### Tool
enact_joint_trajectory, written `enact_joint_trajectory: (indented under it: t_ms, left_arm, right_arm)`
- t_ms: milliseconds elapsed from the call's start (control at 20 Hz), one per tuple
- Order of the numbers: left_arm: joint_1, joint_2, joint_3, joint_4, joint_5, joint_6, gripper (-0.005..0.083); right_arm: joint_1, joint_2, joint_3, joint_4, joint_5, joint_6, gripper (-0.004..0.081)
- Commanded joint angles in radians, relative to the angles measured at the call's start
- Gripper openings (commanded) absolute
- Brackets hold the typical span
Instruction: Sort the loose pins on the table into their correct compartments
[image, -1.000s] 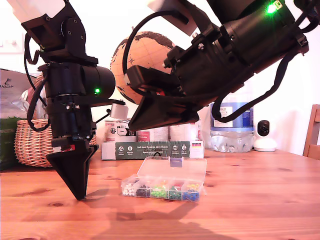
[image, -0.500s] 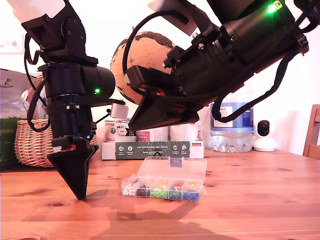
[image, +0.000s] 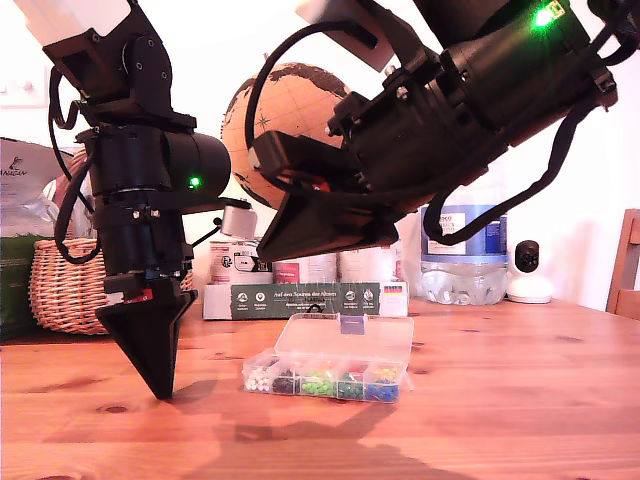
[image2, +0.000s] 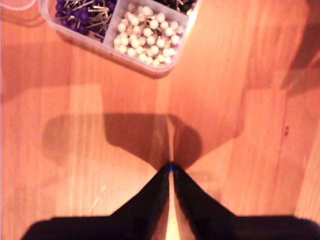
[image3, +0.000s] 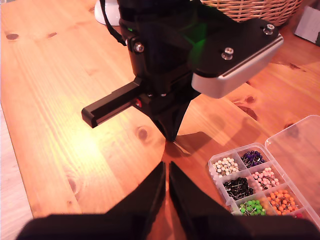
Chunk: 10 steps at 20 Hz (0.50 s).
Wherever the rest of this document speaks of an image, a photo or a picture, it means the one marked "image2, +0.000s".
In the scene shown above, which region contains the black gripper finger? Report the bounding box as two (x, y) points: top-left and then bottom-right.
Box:
(173, 165), (238, 240)
(109, 164), (171, 240)

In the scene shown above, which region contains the clear plastic pin organiser box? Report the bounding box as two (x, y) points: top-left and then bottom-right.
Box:
(0, 0), (201, 79)

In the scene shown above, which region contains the blue-headed push pin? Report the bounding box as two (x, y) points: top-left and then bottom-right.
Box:
(167, 143), (175, 173)

